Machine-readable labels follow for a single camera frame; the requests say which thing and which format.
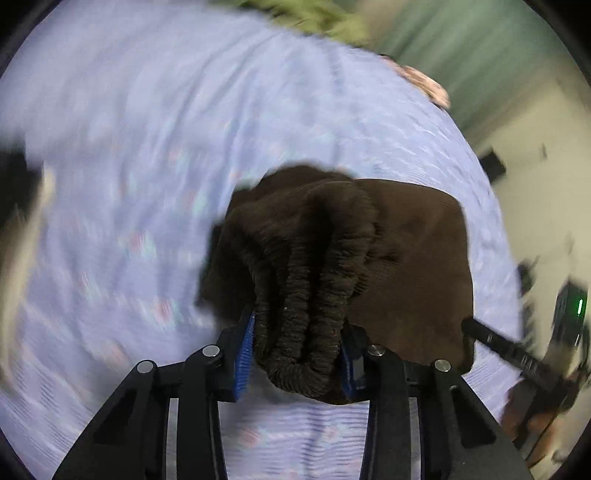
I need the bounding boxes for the olive green garment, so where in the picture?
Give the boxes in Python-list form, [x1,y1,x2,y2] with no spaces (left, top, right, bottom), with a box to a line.
[240,0,371,47]

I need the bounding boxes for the black floor appliance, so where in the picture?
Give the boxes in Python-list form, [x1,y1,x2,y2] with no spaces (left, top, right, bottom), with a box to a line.
[480,150,507,179]

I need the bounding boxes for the pink patterned garment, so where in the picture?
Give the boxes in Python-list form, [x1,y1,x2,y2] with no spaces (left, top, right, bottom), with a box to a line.
[397,65,451,110]

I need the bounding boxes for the dark brown fleece pants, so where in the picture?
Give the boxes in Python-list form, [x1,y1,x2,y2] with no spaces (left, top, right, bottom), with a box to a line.
[198,164,476,406]

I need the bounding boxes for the green curtain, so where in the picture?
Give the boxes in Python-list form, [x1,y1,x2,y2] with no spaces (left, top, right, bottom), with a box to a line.
[369,0,570,139]

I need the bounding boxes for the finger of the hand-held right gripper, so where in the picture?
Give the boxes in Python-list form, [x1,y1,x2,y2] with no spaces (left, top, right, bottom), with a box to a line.
[462,318,571,407]

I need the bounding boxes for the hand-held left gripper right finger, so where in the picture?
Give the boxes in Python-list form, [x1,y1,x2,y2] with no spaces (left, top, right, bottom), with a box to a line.
[339,324,532,480]

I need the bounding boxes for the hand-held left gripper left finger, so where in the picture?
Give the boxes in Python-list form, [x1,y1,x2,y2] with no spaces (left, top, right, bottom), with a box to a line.
[53,309,257,480]

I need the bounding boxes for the lilac striped bed sheet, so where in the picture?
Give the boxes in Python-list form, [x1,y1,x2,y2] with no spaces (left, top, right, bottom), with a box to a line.
[0,0,527,480]

